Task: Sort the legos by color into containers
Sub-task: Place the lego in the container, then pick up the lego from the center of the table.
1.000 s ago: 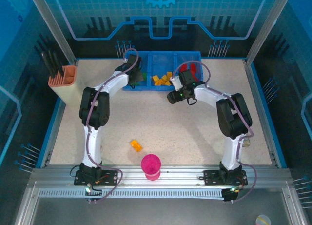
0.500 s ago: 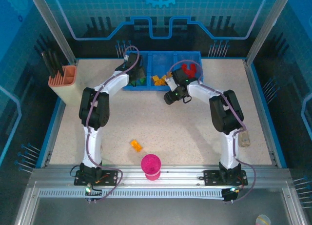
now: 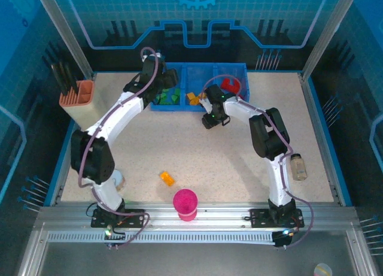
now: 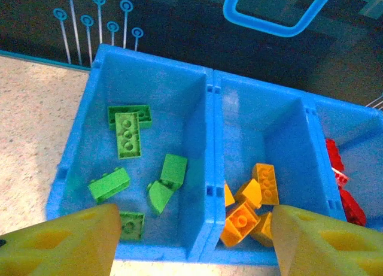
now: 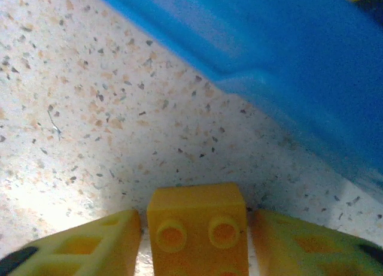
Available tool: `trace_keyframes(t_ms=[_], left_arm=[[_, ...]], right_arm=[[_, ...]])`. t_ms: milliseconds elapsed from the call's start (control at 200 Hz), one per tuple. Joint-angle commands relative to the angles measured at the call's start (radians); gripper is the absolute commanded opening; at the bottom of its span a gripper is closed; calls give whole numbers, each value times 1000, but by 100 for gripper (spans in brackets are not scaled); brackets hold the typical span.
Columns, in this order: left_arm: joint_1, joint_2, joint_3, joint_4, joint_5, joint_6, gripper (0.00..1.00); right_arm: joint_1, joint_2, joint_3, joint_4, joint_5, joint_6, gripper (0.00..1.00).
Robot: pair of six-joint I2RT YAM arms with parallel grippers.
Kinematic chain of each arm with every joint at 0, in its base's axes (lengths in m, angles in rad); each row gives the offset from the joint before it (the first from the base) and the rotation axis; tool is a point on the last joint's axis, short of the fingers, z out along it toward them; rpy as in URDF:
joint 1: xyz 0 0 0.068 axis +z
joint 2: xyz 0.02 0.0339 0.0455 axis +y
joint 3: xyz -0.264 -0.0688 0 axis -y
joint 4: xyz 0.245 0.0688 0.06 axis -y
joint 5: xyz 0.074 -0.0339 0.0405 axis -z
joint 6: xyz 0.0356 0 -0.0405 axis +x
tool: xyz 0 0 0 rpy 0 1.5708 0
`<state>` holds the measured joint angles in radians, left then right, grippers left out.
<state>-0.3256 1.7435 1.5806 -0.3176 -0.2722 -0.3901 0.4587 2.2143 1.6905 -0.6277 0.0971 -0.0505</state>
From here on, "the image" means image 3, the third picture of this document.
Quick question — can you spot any blue three-compartment bin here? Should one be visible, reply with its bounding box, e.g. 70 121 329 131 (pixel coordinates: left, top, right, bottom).
149 62 251 112

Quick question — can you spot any beige holder with orange rim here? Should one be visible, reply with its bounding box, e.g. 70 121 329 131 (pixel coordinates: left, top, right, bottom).
59 80 108 130

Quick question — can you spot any pink cup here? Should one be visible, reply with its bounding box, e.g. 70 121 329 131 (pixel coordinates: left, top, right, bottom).
172 188 199 222

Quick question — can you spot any clear spice jar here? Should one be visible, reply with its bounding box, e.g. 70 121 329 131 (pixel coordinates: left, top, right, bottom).
290 153 308 181

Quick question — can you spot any tin can with pull tab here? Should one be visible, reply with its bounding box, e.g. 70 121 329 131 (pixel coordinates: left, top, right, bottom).
112 169 126 192

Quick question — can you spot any small black electronics box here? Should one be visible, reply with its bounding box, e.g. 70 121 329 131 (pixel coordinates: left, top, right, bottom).
103 225 126 250
273 228 296 250

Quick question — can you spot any grey metal lower tray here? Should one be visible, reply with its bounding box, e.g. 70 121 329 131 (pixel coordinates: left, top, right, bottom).
17 239 378 276

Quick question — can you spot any round pale disc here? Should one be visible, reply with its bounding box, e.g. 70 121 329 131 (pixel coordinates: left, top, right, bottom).
314 263 333 276

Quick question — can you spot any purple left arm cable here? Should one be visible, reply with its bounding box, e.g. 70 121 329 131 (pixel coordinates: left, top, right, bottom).
78 47 167 248

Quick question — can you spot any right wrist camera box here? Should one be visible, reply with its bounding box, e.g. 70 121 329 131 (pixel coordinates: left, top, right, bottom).
199 96 212 113

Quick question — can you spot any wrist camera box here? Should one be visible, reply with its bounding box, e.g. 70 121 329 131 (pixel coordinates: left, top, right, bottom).
199 96 212 113
141 52 165 63

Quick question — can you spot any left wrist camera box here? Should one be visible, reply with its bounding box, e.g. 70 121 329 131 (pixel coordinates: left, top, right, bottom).
141 52 165 63

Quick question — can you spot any black utensil handle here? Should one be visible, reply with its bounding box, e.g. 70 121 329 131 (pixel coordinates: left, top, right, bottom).
50 62 67 96
66 65 80 96
58 59 74 95

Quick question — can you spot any aluminium front rail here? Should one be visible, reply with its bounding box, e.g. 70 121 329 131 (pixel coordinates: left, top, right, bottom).
35 201 361 232

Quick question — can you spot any aluminium side rail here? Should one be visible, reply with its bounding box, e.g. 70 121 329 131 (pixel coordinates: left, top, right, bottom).
299 74 345 207

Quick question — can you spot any aluminium frame post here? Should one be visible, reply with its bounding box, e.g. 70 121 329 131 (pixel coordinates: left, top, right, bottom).
32 0 96 81
301 0 361 82

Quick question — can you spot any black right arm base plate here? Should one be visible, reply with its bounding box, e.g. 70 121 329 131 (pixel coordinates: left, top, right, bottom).
250 208 305 229

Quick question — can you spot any slotted white cable duct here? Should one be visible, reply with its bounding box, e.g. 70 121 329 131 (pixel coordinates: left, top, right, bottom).
47 231 278 244

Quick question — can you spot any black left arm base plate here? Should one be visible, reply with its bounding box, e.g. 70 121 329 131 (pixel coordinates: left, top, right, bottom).
91 208 147 229

